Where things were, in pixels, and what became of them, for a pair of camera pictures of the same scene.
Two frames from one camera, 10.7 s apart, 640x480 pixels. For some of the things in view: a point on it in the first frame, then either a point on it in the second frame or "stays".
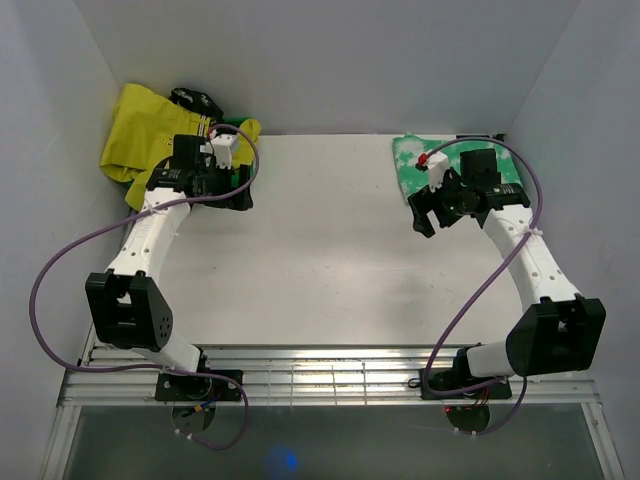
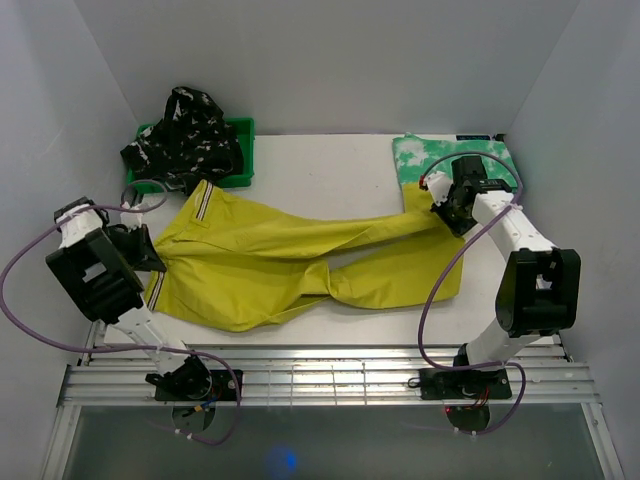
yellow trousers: [147, 124] to [229, 262]
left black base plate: [199, 388] stays
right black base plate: [460, 376] stays
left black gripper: [243, 178] to [145, 256]
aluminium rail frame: [101, 375] stays
